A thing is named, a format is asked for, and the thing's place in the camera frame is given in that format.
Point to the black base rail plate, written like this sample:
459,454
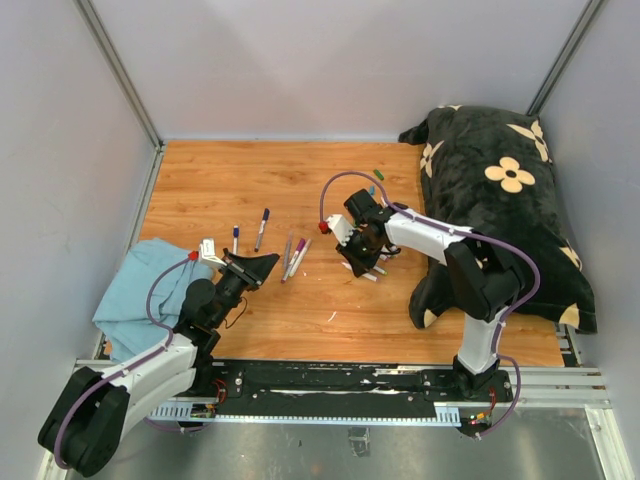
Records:
323,390

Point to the navy cap marker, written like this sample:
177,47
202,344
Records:
261,231

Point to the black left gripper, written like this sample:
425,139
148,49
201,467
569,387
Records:
251,270

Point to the light blue cloth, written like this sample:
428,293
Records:
150,285

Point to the small blue cap marker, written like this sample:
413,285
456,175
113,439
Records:
235,238

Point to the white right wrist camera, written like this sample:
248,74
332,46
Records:
340,227

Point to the black floral pillow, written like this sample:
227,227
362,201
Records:
490,169

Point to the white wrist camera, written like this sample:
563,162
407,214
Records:
206,255
340,227

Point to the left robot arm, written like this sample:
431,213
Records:
95,410

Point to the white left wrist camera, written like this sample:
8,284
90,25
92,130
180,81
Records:
206,255

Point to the beige cap marker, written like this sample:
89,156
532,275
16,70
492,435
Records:
300,256

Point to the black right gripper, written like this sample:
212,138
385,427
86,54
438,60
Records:
360,265

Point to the pink cap marker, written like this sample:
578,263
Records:
365,275

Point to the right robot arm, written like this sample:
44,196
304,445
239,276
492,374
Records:
485,277

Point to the aluminium frame rails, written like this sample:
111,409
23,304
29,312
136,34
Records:
559,425

